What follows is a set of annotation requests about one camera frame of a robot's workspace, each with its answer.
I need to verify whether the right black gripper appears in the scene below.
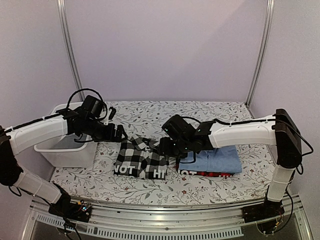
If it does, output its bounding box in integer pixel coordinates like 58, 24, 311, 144
157, 136, 191, 159

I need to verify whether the black white plaid shirt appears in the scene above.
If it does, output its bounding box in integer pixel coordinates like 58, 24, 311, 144
113, 134, 169, 180

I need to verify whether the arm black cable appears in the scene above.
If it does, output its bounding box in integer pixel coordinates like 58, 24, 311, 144
182, 114, 315, 176
66, 87, 110, 118

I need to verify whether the aluminium front rail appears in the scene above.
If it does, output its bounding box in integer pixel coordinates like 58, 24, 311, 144
21, 194, 316, 240

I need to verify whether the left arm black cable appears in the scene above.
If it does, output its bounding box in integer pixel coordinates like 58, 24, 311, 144
66, 87, 110, 118

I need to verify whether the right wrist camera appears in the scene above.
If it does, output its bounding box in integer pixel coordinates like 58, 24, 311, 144
161, 114, 196, 141

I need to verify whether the left aluminium frame post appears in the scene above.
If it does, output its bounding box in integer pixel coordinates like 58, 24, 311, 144
56, 0, 83, 90

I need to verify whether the red black shirt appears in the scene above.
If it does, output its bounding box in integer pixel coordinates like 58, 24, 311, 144
175, 164, 235, 178

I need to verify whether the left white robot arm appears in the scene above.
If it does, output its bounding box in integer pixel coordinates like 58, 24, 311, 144
0, 106, 127, 217

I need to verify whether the light blue shirt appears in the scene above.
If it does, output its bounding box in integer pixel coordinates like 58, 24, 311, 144
178, 145, 242, 174

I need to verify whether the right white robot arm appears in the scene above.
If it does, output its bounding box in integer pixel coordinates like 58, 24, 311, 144
158, 108, 303, 218

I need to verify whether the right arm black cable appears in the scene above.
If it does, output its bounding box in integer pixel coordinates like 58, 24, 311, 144
182, 114, 315, 176

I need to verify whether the floral white tablecloth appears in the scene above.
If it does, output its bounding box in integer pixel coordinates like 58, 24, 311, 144
51, 101, 275, 206

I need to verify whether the aluminium frame post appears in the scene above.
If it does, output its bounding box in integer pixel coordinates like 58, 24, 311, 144
56, 0, 83, 90
245, 0, 275, 108

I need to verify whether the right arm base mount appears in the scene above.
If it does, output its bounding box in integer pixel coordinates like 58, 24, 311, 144
241, 200, 285, 235

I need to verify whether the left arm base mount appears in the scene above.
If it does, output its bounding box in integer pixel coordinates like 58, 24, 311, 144
48, 195, 92, 223

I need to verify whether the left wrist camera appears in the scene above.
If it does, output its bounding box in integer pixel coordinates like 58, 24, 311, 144
80, 95, 108, 121

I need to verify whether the right aluminium frame post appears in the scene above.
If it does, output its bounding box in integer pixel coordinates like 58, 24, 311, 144
245, 0, 275, 108

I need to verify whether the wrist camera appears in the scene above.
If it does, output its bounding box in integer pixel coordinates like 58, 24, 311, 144
161, 114, 196, 141
80, 95, 108, 121

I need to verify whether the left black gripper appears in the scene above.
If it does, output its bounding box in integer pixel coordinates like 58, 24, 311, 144
83, 117, 128, 143

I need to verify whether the white plastic bin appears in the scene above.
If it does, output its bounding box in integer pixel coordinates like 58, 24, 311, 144
33, 101, 100, 169

